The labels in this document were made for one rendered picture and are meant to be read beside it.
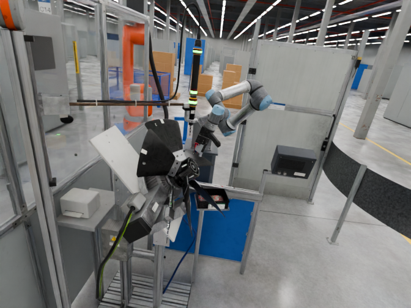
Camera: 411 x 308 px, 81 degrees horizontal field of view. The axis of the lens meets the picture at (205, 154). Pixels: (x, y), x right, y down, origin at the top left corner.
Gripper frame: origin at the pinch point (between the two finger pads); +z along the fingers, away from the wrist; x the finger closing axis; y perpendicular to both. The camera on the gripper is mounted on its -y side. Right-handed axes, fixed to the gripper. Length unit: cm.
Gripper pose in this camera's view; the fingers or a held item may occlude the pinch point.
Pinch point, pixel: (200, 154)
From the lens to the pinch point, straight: 162.3
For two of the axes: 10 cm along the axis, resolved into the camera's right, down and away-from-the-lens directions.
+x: -1.2, 3.7, -9.2
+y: -9.1, -4.1, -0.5
